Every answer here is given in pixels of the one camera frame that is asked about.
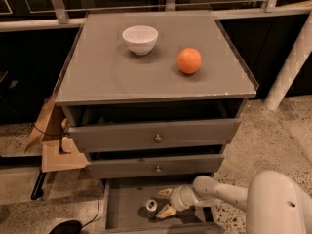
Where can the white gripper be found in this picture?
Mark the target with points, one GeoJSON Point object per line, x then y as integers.
{"type": "Point", "coordinates": [178, 198]}

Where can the silver redbull can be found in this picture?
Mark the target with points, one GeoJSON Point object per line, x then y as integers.
{"type": "Point", "coordinates": [151, 207]}

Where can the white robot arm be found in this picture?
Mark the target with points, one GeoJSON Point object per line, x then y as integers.
{"type": "Point", "coordinates": [273, 202]}

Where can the grey bottom drawer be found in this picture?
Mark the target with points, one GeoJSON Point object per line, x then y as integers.
{"type": "Point", "coordinates": [125, 212]}

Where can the grey drawer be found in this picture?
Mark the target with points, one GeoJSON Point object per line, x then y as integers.
{"type": "Point", "coordinates": [154, 125]}
{"type": "Point", "coordinates": [125, 212]}
{"type": "Point", "coordinates": [156, 162]}

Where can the grey middle drawer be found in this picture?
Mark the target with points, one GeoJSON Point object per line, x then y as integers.
{"type": "Point", "coordinates": [156, 162]}

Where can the grey top drawer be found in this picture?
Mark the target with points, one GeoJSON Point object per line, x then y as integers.
{"type": "Point", "coordinates": [154, 125]}

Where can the grey drawer cabinet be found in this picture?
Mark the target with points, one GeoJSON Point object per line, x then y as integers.
{"type": "Point", "coordinates": [104, 71]}

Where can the black shoe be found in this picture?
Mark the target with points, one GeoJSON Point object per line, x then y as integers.
{"type": "Point", "coordinates": [67, 227]}

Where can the black floor bar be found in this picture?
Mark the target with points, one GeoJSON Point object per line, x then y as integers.
{"type": "Point", "coordinates": [37, 191]}

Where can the orange fruit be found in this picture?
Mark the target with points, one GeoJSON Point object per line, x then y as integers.
{"type": "Point", "coordinates": [189, 61]}

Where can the white ceramic bowl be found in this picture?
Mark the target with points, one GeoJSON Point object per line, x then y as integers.
{"type": "Point", "coordinates": [140, 39]}

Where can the metal railing frame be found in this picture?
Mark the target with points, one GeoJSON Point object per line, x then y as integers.
{"type": "Point", "coordinates": [23, 15]}

